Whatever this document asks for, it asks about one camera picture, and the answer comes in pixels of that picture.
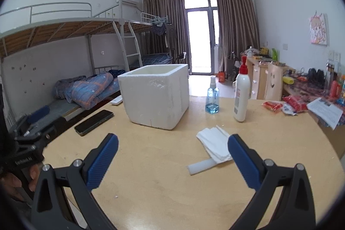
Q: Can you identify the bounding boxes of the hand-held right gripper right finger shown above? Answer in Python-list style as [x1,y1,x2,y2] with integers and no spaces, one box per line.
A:
[228,134,317,230]

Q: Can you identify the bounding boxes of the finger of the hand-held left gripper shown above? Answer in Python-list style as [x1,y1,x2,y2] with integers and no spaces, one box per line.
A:
[16,105,52,128]
[13,115,63,146]

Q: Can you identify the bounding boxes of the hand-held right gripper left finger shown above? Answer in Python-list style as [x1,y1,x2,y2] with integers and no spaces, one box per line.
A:
[30,133,119,230]

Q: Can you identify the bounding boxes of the white tissues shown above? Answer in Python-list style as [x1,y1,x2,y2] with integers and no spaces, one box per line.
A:
[196,125,234,165]

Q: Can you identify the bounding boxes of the white foam box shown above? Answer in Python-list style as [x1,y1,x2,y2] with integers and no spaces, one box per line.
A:
[118,63,190,130]

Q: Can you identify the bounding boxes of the person's left hand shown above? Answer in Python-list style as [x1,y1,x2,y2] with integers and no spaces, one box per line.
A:
[0,162,44,202]

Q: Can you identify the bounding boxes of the black smartphone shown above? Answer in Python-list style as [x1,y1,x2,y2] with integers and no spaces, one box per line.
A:
[74,109,114,136]

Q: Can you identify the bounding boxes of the white foam strip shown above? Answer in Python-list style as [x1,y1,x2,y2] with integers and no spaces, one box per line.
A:
[187,158,216,175]

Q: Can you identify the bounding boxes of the blue plaid quilt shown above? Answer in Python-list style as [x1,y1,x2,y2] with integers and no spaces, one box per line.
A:
[53,71,121,111]

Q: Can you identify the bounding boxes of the small red snack packet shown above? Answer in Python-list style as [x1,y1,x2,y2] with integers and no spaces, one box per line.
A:
[262,100,284,113]

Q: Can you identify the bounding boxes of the white bottle red pump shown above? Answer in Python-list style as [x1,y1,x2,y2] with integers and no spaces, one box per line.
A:
[233,55,252,123]

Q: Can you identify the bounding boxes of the blue spray bottle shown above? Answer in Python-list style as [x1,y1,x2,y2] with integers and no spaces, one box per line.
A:
[205,75,220,113]

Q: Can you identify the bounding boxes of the large red snack packet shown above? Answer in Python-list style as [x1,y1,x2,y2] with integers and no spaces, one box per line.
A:
[281,95,308,112]

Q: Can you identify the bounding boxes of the wooden chair with smiley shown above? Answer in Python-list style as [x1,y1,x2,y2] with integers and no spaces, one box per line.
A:
[264,61,286,101]

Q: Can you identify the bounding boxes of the grey metal bunk bed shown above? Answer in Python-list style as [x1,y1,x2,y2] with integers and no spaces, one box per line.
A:
[119,0,173,71]
[0,2,141,125]

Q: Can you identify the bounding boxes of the wooden desk with drawers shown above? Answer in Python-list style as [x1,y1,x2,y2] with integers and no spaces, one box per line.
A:
[246,56,296,100]

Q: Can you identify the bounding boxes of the printed desk mat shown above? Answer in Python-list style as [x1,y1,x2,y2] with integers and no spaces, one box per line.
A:
[283,76,345,123]

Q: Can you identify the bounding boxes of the printed paper sheet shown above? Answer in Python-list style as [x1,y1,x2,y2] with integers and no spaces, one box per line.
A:
[306,97,343,130]

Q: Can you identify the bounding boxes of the black headphones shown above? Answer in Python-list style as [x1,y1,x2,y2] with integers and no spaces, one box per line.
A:
[307,68,325,89]

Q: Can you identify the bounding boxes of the blue checked bedding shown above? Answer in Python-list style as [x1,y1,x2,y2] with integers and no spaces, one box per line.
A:
[129,52,173,69]

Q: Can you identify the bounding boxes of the grey metal bed ladder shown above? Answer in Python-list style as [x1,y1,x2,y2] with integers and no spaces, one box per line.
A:
[112,20,143,72]

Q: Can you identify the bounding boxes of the black folding chair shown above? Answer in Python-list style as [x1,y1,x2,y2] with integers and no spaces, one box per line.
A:
[172,52,189,69]

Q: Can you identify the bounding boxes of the glass balcony door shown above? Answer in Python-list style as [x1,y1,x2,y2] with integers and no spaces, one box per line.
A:
[182,0,220,76]

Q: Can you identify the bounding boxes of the brown curtain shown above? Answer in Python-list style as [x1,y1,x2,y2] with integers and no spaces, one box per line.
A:
[215,0,260,75]
[143,0,191,75]

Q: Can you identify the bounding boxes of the dark hanging clothes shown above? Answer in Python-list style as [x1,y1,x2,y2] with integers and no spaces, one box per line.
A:
[152,23,176,49]

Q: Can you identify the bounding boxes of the blue clothes hangers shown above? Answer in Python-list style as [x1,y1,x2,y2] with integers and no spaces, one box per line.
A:
[151,16,170,26]

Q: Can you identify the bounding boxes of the pink wall poster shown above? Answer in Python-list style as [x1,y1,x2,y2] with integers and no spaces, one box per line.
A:
[309,12,329,46]

